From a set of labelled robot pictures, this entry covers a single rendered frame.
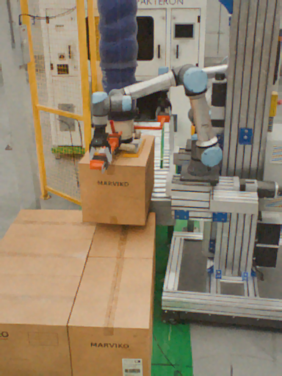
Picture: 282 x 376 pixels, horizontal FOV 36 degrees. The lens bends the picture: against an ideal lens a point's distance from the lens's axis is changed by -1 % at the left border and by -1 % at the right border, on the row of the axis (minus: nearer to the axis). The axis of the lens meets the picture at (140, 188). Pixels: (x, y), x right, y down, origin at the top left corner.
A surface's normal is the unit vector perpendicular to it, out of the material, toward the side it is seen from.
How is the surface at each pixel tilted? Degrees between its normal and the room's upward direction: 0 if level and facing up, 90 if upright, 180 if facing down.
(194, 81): 83
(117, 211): 90
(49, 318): 0
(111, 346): 90
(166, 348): 0
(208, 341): 0
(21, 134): 90
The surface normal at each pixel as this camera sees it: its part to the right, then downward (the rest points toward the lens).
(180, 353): -0.01, -0.91
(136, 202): -0.13, 0.41
